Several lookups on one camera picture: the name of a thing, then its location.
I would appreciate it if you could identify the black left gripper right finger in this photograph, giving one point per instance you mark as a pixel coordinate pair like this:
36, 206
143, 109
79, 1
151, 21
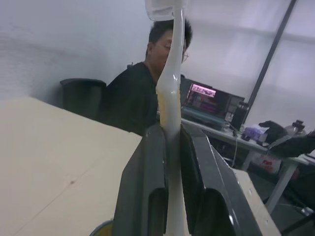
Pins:
216, 186

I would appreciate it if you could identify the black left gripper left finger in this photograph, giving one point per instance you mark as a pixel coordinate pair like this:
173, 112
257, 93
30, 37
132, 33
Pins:
141, 177

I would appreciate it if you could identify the white background desk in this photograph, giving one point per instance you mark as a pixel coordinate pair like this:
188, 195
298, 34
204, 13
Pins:
248, 152

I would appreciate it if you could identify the white box with red print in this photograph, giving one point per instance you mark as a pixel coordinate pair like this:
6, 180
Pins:
268, 163

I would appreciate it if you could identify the purple cloth bundle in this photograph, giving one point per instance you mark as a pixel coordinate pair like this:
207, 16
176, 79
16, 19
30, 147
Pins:
253, 132

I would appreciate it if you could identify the black bag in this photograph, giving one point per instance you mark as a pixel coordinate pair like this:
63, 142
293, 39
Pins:
273, 131

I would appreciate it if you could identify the open laptop with pink screen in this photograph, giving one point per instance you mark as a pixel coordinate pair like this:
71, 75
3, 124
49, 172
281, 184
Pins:
206, 103

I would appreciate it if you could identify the man in black shirt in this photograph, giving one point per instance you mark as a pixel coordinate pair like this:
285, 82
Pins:
145, 81

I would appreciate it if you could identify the clear bottle with black cap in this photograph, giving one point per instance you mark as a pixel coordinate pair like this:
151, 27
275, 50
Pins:
295, 127

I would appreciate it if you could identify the black office chair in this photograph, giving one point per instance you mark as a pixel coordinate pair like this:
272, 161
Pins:
82, 97

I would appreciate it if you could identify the dark metal pole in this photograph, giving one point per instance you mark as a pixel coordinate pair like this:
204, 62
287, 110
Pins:
273, 49

